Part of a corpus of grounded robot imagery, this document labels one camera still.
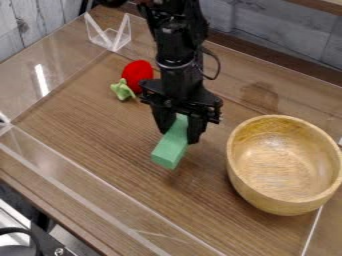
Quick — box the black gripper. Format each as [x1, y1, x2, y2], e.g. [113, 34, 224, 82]
[139, 61, 224, 144]

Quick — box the green rectangular block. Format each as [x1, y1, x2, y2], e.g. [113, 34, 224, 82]
[152, 115, 189, 169]

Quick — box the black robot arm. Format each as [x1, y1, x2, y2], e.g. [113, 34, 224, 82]
[137, 0, 224, 144]

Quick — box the light wooden bowl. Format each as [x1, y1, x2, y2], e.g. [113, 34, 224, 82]
[226, 115, 342, 216]

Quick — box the red plush strawberry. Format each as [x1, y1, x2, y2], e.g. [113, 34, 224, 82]
[110, 60, 154, 101]

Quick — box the clear acrylic enclosure wall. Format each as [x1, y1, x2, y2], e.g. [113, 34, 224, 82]
[0, 17, 342, 256]

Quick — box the black cable lower left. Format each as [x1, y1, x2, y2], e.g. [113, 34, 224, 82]
[0, 227, 38, 256]

